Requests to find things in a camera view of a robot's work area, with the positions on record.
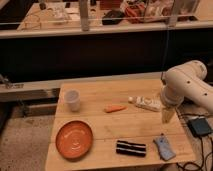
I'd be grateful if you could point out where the red object on shelf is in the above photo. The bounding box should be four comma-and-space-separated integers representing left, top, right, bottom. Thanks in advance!
125, 3, 146, 24

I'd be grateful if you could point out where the white plastic bottle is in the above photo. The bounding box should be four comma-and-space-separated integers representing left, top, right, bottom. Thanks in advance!
128, 96, 161, 112

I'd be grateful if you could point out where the orange plate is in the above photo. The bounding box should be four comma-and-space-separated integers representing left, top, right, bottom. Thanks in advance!
55, 120, 93, 159

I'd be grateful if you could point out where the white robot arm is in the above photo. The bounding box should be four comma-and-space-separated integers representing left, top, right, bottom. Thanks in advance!
160, 60, 213, 123

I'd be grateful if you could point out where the black power box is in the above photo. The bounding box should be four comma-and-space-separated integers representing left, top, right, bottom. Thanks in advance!
187, 118, 212, 137

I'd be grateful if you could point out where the metal rail beam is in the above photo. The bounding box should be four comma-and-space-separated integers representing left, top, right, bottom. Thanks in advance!
0, 80, 62, 102

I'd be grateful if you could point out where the black cable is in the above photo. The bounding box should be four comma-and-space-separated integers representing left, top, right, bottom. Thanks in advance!
175, 113, 213, 171

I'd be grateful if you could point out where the black bag on shelf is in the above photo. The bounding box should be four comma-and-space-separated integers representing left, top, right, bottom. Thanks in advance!
102, 10, 124, 25

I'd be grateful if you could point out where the translucent plastic cup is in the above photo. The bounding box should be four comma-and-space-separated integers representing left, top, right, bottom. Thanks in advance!
64, 90, 80, 112

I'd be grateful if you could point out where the wooden table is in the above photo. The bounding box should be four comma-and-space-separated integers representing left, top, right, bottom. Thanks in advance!
45, 79, 195, 171

